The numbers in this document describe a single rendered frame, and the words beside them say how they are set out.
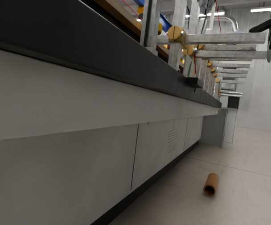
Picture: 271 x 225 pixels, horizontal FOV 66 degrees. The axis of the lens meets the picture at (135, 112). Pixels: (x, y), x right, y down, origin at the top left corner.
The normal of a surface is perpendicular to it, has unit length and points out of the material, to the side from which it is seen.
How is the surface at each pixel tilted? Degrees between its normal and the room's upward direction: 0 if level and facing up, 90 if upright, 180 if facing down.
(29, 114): 90
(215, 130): 90
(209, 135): 90
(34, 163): 90
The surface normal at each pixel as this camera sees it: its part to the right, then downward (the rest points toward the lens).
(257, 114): -0.46, 0.00
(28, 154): 0.90, 0.13
